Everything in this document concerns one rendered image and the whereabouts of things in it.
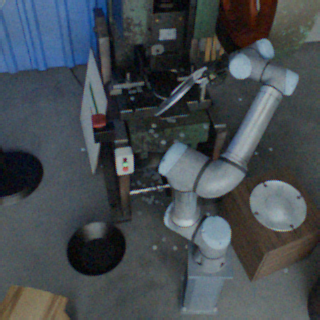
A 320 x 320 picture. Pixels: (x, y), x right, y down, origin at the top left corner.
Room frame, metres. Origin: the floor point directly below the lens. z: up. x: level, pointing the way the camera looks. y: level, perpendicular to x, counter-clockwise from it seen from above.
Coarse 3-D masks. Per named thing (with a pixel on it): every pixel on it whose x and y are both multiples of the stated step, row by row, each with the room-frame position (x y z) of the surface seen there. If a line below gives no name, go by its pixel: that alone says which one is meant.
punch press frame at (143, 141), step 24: (120, 0) 1.34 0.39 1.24; (144, 0) 1.33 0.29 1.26; (216, 0) 1.45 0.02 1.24; (120, 24) 1.36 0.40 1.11; (144, 24) 1.33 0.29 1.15; (120, 48) 1.58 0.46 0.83; (144, 120) 1.29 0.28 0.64; (192, 120) 1.34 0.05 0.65; (144, 144) 1.22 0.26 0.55; (168, 144) 1.27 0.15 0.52; (192, 144) 1.32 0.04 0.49
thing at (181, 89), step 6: (198, 78) 1.21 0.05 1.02; (186, 84) 1.25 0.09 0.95; (192, 84) 1.17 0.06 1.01; (174, 90) 1.35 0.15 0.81; (180, 90) 1.21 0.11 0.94; (186, 90) 1.15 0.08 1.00; (174, 96) 1.20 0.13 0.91; (180, 96) 1.13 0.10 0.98; (168, 102) 1.20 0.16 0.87; (174, 102) 1.12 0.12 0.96; (162, 108) 1.19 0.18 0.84; (156, 114) 1.15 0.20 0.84
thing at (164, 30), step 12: (156, 0) 1.47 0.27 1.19; (180, 0) 1.53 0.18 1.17; (156, 12) 1.40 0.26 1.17; (168, 12) 1.42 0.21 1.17; (180, 12) 1.43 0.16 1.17; (156, 24) 1.39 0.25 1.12; (168, 24) 1.41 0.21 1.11; (180, 24) 1.43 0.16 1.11; (156, 36) 1.39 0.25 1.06; (168, 36) 1.41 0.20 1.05; (180, 36) 1.44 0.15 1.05; (156, 48) 1.38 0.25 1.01; (168, 48) 1.42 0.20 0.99; (180, 48) 1.44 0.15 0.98; (156, 60) 1.38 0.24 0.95; (168, 60) 1.39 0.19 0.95; (180, 60) 1.44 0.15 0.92
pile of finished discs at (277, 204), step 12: (252, 192) 1.18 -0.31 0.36; (264, 192) 1.19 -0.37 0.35; (276, 192) 1.21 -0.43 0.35; (288, 192) 1.22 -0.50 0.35; (252, 204) 1.11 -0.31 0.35; (264, 204) 1.12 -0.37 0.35; (276, 204) 1.13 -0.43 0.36; (288, 204) 1.14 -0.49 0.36; (300, 204) 1.15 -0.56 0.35; (264, 216) 1.05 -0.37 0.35; (276, 216) 1.06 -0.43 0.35; (288, 216) 1.07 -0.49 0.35; (300, 216) 1.08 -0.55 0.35; (276, 228) 1.00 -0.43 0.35; (288, 228) 1.01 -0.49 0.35
